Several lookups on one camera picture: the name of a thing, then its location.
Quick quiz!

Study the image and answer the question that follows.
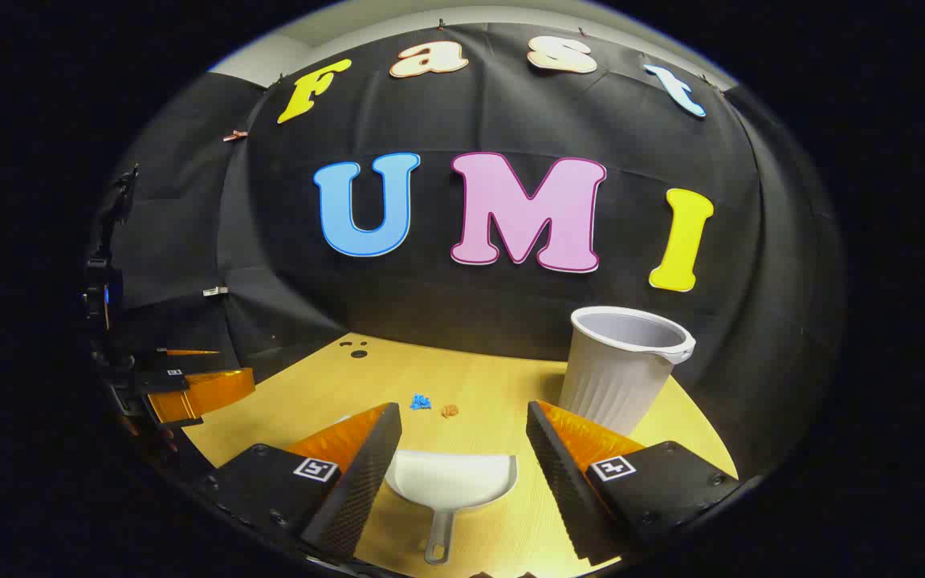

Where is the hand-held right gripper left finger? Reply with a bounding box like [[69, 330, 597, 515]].
[[204, 401, 403, 563]]

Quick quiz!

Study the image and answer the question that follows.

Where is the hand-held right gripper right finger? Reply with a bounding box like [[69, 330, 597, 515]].
[[525, 400, 740, 567]]

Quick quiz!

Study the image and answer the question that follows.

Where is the white plastic dustpan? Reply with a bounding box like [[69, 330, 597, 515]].
[[385, 450, 520, 565]]

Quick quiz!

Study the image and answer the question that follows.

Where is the white ribbed garbage bin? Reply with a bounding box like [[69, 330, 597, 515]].
[[559, 305, 696, 437]]

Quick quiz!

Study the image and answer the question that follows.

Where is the wooden desktop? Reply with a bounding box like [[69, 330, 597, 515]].
[[181, 332, 740, 578]]

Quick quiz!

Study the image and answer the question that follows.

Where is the black backdrop cloth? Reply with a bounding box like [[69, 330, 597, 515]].
[[105, 22, 845, 474]]

